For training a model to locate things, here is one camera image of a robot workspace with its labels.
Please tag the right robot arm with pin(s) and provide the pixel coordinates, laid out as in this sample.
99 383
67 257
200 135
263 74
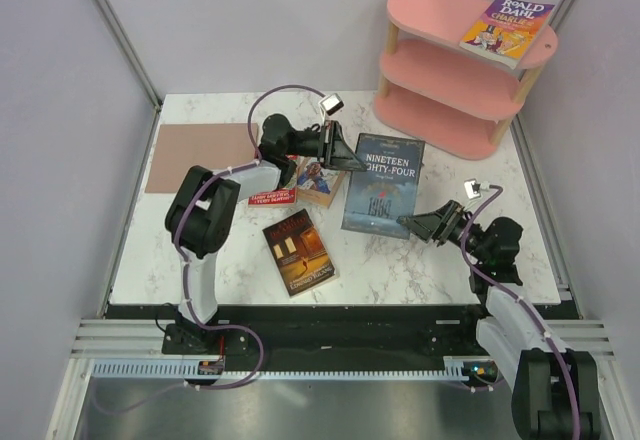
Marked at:
554 387

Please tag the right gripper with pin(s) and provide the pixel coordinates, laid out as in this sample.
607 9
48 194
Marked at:
422 225

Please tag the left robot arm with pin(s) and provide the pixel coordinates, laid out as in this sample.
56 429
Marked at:
200 217

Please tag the tan Othello book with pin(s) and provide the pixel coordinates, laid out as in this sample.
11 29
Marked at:
316 184

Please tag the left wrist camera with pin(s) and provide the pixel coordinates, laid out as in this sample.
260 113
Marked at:
331 104

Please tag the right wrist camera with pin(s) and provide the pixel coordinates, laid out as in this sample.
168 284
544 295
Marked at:
472 189

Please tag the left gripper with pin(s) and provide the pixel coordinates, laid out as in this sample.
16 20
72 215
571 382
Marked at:
334 151

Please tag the white slotted cable duct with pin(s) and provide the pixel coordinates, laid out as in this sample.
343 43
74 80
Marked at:
200 370

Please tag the red Treehouse book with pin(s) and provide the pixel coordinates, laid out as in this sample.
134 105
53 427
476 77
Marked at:
283 197

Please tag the Roald Dahl Charlie book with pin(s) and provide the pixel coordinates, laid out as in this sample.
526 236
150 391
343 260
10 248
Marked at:
508 30

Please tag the brown Edward Tulane book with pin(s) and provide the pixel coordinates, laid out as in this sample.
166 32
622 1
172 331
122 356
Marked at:
299 253

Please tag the brown cardboard file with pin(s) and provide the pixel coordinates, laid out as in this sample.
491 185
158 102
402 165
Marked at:
182 146

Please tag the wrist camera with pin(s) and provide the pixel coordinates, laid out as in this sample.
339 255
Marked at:
331 104
472 189

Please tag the pink three-tier shelf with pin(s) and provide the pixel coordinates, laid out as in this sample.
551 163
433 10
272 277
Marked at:
432 89

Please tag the blue Nineteen Eighty-Four book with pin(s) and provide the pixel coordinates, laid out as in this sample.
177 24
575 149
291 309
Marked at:
387 190

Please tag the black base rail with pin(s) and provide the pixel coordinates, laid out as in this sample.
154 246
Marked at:
433 330

